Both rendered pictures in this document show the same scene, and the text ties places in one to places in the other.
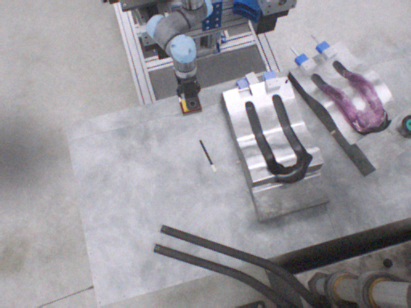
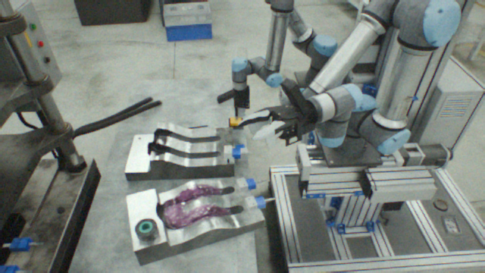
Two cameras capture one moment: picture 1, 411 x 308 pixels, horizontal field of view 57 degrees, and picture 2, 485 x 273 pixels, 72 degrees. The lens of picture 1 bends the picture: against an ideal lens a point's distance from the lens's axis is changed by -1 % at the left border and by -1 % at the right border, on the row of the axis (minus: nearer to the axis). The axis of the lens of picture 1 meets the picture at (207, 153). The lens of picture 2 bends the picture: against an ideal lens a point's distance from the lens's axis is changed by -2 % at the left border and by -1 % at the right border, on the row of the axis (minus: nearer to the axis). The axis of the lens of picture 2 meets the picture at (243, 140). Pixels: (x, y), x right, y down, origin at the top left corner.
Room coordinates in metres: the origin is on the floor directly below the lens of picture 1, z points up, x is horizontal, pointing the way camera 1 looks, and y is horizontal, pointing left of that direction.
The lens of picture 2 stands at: (0.99, -1.32, 1.98)
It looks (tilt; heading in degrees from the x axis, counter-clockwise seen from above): 42 degrees down; 103
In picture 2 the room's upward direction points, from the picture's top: straight up
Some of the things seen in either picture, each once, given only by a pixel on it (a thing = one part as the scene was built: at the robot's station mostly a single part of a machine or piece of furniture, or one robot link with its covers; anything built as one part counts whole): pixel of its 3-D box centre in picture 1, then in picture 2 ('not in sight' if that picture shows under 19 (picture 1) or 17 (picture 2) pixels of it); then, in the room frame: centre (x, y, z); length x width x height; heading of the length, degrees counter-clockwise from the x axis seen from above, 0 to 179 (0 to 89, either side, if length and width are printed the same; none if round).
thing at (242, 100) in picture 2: (185, 76); (241, 96); (0.66, 0.08, 0.99); 0.09 x 0.08 x 0.12; 16
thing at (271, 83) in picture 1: (268, 74); (238, 153); (0.72, -0.24, 0.89); 0.13 x 0.05 x 0.05; 14
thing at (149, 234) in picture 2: (410, 127); (146, 229); (0.50, -0.73, 0.93); 0.08 x 0.08 x 0.04
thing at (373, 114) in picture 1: (356, 99); (195, 203); (0.62, -0.56, 0.90); 0.26 x 0.18 x 0.08; 33
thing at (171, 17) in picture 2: not in sight; (187, 14); (-0.69, 2.78, 0.28); 0.61 x 0.41 x 0.15; 21
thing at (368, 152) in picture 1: (354, 103); (195, 211); (0.62, -0.57, 0.86); 0.50 x 0.26 x 0.11; 33
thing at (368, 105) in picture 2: not in sight; (358, 113); (1.20, -0.24, 1.20); 0.13 x 0.12 x 0.14; 133
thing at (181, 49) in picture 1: (183, 53); (239, 69); (0.66, 0.08, 1.15); 0.09 x 0.08 x 0.11; 41
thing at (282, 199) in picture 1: (274, 145); (181, 149); (0.44, -0.25, 0.87); 0.50 x 0.26 x 0.14; 16
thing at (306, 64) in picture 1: (300, 58); (252, 183); (0.82, -0.37, 0.86); 0.13 x 0.05 x 0.05; 33
